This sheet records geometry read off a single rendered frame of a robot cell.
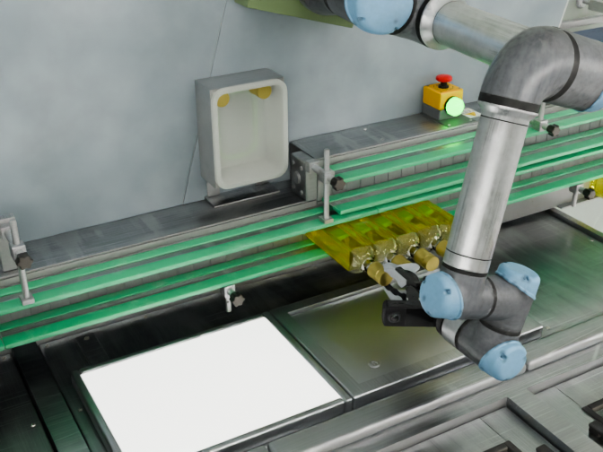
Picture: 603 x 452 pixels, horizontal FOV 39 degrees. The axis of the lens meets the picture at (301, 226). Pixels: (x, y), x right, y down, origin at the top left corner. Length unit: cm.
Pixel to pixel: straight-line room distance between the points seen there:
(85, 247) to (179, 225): 20
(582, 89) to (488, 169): 20
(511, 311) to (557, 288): 61
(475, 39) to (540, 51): 26
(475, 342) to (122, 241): 73
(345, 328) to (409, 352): 15
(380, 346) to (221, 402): 35
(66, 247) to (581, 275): 118
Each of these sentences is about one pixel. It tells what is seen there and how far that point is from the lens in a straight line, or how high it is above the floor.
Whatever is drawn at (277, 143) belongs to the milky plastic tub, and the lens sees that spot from 187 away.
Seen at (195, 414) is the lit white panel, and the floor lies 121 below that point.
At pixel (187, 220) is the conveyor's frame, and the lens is 183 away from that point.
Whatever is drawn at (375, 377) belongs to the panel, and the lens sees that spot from 166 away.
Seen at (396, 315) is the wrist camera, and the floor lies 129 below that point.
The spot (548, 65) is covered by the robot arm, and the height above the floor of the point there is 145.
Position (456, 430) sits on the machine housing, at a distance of 163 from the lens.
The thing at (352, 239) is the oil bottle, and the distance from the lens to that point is 180.
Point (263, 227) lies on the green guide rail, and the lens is 182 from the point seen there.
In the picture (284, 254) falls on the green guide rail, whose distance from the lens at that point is 187.
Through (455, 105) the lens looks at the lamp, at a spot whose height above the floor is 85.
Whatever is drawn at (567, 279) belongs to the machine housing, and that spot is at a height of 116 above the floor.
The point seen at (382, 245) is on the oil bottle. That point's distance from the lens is 179.
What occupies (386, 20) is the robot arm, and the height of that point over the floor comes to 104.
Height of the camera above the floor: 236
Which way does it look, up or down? 51 degrees down
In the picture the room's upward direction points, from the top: 129 degrees clockwise
